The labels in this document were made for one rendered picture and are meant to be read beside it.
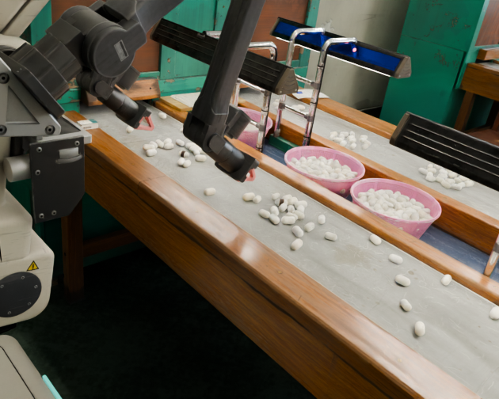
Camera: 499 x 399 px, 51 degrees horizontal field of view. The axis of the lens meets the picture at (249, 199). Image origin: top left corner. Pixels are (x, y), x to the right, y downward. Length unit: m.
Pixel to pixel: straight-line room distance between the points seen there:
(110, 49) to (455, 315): 0.88
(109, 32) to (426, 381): 0.78
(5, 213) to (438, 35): 3.52
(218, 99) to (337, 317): 0.50
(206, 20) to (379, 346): 1.54
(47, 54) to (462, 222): 1.26
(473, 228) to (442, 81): 2.57
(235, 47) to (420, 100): 3.25
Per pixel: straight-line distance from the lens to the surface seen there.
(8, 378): 1.61
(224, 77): 1.09
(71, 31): 0.84
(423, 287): 1.30
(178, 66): 2.18
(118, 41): 0.84
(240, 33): 1.07
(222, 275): 1.25
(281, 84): 1.40
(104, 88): 1.42
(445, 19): 4.13
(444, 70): 4.13
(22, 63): 0.82
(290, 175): 1.62
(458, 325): 1.22
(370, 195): 1.66
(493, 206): 1.84
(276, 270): 1.17
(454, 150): 1.14
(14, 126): 0.83
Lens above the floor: 1.43
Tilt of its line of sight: 28 degrees down
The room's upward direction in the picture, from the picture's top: 9 degrees clockwise
